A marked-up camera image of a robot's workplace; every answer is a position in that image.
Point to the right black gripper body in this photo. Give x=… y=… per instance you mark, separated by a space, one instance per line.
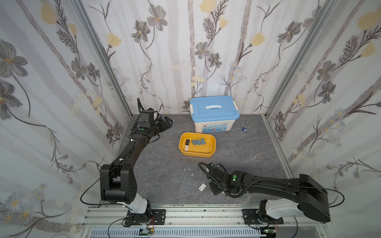
x=215 y=177

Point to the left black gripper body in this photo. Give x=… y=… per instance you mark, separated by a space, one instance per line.
x=162 y=124

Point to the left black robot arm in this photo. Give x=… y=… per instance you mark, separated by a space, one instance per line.
x=118 y=183

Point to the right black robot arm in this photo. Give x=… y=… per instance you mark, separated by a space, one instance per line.
x=295 y=196

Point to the blue lidded storage box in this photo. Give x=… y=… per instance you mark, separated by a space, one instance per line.
x=213 y=113

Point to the yellow plastic tub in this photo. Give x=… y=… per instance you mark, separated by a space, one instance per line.
x=205 y=151

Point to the small circuit board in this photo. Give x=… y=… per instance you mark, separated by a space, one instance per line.
x=146 y=232

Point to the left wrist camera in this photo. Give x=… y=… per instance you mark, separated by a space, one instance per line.
x=146 y=118

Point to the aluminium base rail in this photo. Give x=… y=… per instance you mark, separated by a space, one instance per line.
x=197 y=221

